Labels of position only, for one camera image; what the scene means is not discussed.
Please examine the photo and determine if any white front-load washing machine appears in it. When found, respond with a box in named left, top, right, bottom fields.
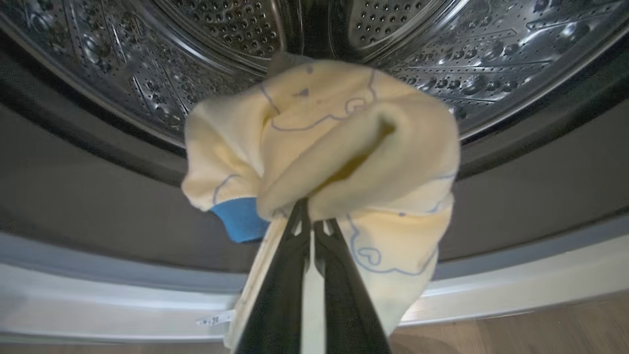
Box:
left=0, top=0, right=629, bottom=345

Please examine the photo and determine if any stainless steel washing machine drum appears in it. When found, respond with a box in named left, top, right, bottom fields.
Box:
left=0, top=0, right=629, bottom=148

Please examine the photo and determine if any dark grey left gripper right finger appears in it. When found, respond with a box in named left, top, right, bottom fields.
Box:
left=314, top=219, right=392, bottom=354

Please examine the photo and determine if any yellow bear-print garment blue cuff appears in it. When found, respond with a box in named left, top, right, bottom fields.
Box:
left=181, top=54, right=461, bottom=351

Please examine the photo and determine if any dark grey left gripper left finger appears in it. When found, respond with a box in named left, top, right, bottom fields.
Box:
left=235, top=198, right=313, bottom=354

